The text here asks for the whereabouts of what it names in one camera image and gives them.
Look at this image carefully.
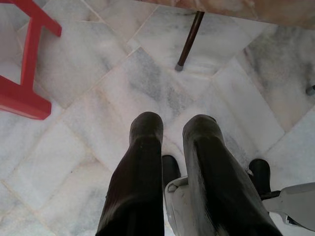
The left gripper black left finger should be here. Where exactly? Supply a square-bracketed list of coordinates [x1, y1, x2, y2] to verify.
[95, 111, 165, 236]

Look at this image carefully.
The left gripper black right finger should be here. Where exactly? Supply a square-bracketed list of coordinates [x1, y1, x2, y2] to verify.
[182, 114, 284, 236]

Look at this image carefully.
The red plastic stool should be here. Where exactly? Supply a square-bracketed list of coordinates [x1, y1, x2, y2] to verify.
[0, 0, 62, 120]

